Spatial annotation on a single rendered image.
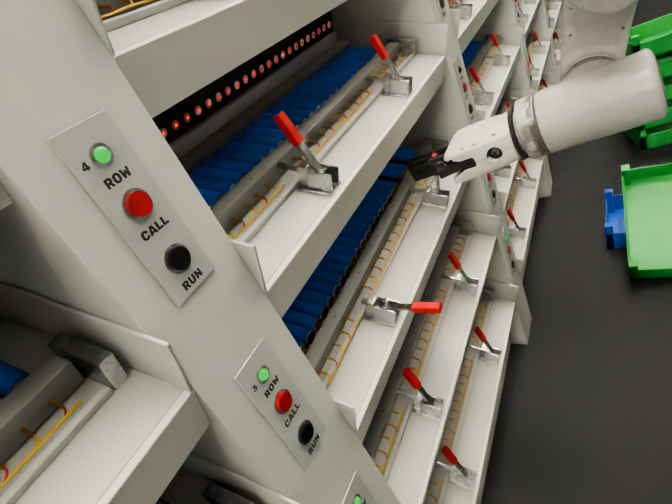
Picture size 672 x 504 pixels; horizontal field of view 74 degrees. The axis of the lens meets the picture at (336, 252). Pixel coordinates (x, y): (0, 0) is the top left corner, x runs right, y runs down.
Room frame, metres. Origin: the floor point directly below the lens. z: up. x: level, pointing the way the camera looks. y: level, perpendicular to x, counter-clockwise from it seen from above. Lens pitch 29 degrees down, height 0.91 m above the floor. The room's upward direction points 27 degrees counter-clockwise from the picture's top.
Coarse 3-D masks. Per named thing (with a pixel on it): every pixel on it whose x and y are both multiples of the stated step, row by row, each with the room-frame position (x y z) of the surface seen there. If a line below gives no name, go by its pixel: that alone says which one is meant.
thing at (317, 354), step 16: (400, 192) 0.67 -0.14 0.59; (400, 208) 0.64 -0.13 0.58; (384, 224) 0.60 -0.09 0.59; (384, 240) 0.58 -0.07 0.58; (368, 256) 0.54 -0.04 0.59; (352, 272) 0.51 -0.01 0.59; (368, 272) 0.52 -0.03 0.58; (352, 288) 0.48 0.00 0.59; (336, 304) 0.46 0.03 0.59; (352, 304) 0.47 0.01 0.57; (336, 320) 0.44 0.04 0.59; (352, 320) 0.45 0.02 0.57; (320, 336) 0.42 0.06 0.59; (336, 336) 0.43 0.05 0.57; (320, 352) 0.40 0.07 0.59; (320, 368) 0.39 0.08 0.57; (336, 368) 0.39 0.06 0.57
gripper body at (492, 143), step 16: (512, 112) 0.56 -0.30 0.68; (464, 128) 0.64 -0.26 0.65; (480, 128) 0.59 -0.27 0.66; (496, 128) 0.56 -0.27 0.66; (512, 128) 0.54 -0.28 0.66; (464, 144) 0.58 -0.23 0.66; (480, 144) 0.55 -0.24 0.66; (496, 144) 0.54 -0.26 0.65; (512, 144) 0.53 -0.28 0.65; (448, 160) 0.58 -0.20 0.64; (480, 160) 0.55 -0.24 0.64; (496, 160) 0.54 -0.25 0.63; (512, 160) 0.53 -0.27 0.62; (464, 176) 0.57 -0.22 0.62
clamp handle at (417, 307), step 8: (384, 304) 0.44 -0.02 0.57; (392, 304) 0.44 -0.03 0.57; (400, 304) 0.44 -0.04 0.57; (408, 304) 0.43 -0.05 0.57; (416, 304) 0.42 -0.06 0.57; (424, 304) 0.41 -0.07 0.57; (432, 304) 0.41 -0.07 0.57; (440, 304) 0.40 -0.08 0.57; (416, 312) 0.42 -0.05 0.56; (424, 312) 0.41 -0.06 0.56; (432, 312) 0.40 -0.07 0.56; (440, 312) 0.40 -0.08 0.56
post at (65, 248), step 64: (0, 0) 0.29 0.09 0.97; (64, 0) 0.31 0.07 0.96; (0, 64) 0.27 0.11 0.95; (64, 64) 0.29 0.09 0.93; (0, 128) 0.25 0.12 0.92; (64, 128) 0.27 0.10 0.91; (128, 128) 0.30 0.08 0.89; (64, 192) 0.26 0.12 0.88; (192, 192) 0.31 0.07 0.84; (0, 256) 0.30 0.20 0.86; (64, 256) 0.25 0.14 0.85; (128, 256) 0.26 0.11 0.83; (128, 320) 0.25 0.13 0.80; (192, 320) 0.27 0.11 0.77; (256, 320) 0.30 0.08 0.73; (192, 384) 0.24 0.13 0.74; (320, 384) 0.31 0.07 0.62; (256, 448) 0.25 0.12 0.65; (320, 448) 0.28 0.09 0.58
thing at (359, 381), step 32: (416, 128) 0.84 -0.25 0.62; (448, 128) 0.80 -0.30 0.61; (416, 192) 0.70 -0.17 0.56; (416, 224) 0.61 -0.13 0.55; (448, 224) 0.63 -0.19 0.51; (384, 256) 0.56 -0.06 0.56; (416, 256) 0.54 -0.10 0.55; (384, 288) 0.50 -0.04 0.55; (416, 288) 0.49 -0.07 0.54; (352, 352) 0.41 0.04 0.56; (384, 352) 0.40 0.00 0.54; (352, 384) 0.37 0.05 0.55; (384, 384) 0.39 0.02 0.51; (352, 416) 0.31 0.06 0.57
